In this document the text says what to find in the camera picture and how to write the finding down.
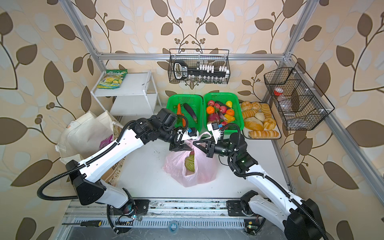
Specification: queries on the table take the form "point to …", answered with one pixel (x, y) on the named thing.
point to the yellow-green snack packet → (112, 79)
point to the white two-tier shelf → (136, 95)
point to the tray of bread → (259, 121)
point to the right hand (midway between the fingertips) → (194, 145)
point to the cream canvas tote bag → (80, 138)
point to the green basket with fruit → (224, 108)
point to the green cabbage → (189, 162)
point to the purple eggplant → (190, 111)
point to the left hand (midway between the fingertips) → (192, 141)
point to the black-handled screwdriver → (87, 223)
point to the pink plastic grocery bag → (205, 168)
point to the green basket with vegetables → (189, 106)
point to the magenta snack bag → (106, 141)
